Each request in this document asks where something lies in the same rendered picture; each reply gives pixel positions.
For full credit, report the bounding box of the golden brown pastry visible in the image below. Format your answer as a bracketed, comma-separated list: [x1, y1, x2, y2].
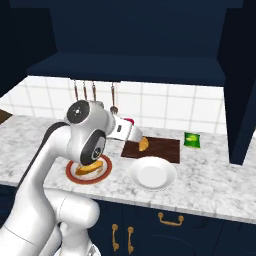
[74, 160, 104, 177]

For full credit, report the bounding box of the brown flat object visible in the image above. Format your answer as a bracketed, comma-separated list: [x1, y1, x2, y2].
[0, 110, 14, 126]

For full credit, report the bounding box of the gold door handle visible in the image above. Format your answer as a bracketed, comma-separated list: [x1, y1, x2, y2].
[111, 223, 120, 253]
[126, 226, 135, 255]

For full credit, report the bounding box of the green snack bag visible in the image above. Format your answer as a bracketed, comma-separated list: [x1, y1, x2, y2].
[183, 131, 202, 149]

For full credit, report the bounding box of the red rimmed plate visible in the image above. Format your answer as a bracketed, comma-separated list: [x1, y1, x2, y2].
[65, 154, 114, 186]

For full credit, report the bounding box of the navy wall cabinet door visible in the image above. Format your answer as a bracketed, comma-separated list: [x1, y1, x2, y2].
[216, 0, 256, 166]
[0, 0, 58, 98]

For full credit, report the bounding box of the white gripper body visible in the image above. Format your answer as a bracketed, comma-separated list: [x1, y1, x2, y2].
[127, 124, 145, 143]

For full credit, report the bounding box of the hanging utensil brown handle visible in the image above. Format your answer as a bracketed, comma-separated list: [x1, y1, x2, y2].
[73, 79, 80, 103]
[82, 80, 89, 101]
[91, 81, 98, 103]

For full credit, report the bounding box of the white plate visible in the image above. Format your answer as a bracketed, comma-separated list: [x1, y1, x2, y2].
[128, 156, 178, 192]

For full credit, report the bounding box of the golden croissant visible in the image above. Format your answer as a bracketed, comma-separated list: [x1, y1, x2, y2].
[138, 136, 150, 153]

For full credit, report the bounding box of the hanging metal spoon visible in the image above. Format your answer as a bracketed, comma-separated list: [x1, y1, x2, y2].
[109, 83, 119, 116]

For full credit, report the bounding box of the navy base cabinet door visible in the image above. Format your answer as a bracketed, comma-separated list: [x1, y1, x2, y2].
[122, 203, 158, 256]
[87, 199, 124, 256]

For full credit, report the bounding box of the open navy wall cabinet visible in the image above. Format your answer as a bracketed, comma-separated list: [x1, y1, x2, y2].
[26, 0, 228, 88]

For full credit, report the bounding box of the dark brown cutting board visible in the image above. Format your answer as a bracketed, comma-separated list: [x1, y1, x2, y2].
[120, 136, 181, 165]

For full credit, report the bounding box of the navy drawer front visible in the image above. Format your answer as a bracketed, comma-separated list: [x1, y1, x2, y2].
[155, 207, 225, 256]

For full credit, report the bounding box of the gold drawer handle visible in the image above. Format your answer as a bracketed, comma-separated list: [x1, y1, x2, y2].
[157, 211, 185, 228]

